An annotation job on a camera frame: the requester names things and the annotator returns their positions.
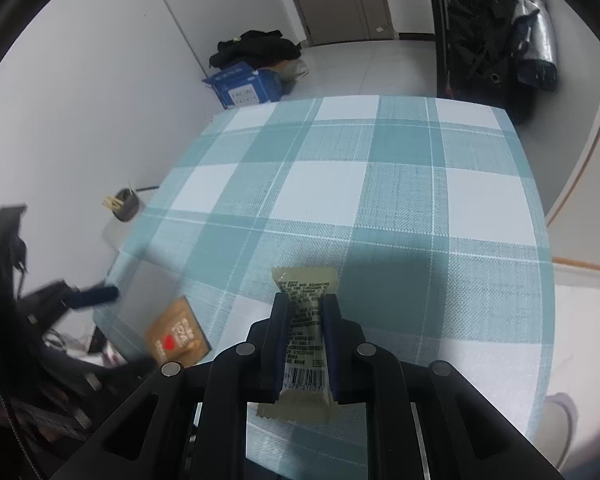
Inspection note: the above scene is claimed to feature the checked teal tablecloth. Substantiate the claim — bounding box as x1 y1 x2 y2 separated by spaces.
92 95 556 480

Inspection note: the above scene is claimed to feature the grey chopstick holder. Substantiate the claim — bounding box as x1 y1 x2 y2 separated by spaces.
114 187 141 223

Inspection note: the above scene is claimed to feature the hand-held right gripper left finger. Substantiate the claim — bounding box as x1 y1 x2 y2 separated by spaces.
50 292 293 480

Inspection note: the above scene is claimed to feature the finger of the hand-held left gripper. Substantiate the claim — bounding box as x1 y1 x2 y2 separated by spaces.
65 284 120 311
92 355 159 386

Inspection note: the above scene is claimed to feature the beige snack packet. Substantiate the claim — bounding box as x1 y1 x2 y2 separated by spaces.
256 266 340 421

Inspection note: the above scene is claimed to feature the blue cardboard box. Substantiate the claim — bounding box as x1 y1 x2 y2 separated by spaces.
202 62 286 110

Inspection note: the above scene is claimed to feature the black hanging jacket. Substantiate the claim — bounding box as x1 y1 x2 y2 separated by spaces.
442 0 526 126

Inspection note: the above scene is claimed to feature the black clothes pile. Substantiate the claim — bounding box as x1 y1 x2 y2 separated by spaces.
209 30 303 70

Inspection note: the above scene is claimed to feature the bundle of wooden chopsticks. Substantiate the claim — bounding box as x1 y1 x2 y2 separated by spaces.
102 179 136 209

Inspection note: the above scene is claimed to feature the white storage box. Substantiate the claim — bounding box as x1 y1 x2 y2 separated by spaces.
102 220 131 252

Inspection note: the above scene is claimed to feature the grey brown door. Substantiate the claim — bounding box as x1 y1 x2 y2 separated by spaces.
280 0 398 46

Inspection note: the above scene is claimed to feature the white wardrobe with wood trim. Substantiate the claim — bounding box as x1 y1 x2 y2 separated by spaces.
545 55 600 411

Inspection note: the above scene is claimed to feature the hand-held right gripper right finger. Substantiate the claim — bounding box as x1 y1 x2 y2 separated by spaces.
321 293 564 480

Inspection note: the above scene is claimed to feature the silver folded umbrella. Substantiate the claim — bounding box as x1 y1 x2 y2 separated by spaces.
510 0 559 92

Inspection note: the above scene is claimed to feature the brown cardboard piece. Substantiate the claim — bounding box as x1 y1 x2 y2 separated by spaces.
272 59 308 83

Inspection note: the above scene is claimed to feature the dark framed glass door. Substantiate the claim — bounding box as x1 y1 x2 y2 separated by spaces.
422 0 453 98

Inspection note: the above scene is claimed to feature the orange brown foil packet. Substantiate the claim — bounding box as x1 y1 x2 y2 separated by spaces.
144 296 212 367

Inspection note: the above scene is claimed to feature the person's dark zip jacket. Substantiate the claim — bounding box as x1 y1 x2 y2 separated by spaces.
0 310 51 480

